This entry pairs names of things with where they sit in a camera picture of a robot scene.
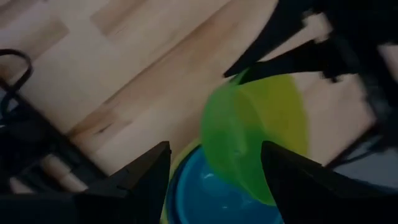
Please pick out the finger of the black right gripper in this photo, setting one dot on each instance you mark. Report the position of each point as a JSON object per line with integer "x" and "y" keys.
{"x": 273, "y": 34}
{"x": 298, "y": 60}

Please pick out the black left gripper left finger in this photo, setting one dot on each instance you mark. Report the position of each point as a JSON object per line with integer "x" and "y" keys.
{"x": 136, "y": 186}

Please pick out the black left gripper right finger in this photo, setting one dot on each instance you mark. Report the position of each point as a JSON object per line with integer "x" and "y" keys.
{"x": 304, "y": 189}

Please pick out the blue plastic bowl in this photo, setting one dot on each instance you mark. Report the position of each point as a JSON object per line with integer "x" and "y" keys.
{"x": 211, "y": 202}

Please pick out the green plastic bowl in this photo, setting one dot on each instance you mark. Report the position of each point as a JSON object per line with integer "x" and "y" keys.
{"x": 242, "y": 130}

